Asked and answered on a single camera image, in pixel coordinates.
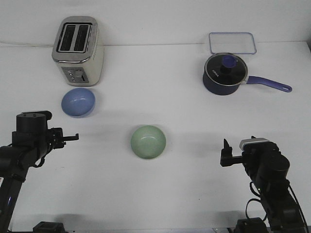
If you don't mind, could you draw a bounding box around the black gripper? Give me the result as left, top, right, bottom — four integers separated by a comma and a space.
47, 128, 79, 150
220, 136, 256, 167

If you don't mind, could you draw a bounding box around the blue bowl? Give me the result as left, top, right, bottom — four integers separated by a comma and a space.
61, 87, 96, 118

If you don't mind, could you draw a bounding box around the green bowl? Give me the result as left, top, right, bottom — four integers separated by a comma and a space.
130, 125, 166, 160

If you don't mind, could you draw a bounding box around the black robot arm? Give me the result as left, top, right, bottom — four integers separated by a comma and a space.
220, 136, 309, 233
0, 111, 79, 233

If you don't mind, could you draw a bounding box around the dark blue saucepan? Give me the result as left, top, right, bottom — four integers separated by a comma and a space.
202, 72, 292, 96

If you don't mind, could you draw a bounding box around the glass pot lid blue knob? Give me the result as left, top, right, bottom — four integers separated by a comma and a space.
205, 53, 248, 86

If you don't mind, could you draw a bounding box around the silver two-slot toaster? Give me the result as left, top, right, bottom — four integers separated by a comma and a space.
52, 16, 104, 87

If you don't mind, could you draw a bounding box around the clear container lid blue rim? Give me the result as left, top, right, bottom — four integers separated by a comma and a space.
208, 32, 257, 55

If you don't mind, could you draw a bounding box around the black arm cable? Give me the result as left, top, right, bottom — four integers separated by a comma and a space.
244, 181, 307, 229
31, 155, 47, 168

